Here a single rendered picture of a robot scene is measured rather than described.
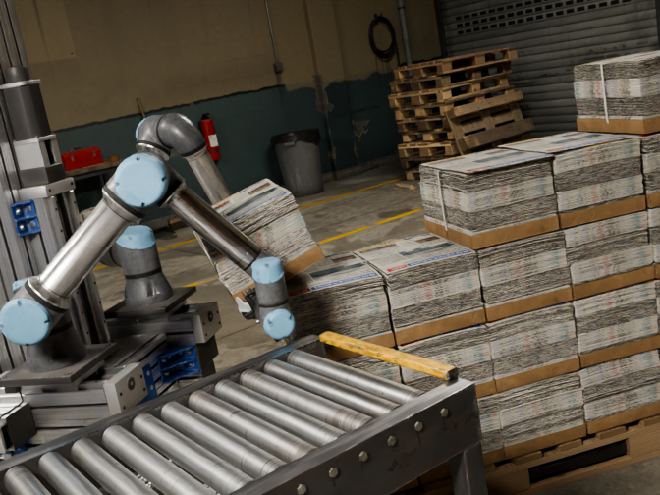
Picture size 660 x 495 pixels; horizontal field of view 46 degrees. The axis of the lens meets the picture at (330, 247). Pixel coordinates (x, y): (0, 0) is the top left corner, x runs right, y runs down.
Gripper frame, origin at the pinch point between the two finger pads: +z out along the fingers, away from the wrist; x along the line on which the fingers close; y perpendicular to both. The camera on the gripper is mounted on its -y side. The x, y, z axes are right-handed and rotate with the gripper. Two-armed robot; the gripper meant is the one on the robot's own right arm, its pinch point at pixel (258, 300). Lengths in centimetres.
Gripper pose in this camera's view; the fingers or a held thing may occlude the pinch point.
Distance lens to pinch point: 224.9
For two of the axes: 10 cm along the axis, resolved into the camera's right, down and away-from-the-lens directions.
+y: -4.4, -8.5, -2.8
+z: -2.7, -1.7, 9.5
